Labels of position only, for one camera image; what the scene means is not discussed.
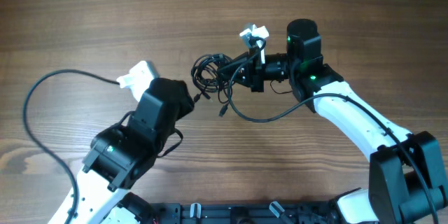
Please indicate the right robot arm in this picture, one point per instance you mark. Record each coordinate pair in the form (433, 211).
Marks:
(407, 178)

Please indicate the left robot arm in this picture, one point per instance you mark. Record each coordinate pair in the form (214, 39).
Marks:
(121, 154)

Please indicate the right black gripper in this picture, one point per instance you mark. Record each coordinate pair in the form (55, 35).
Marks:
(253, 71)

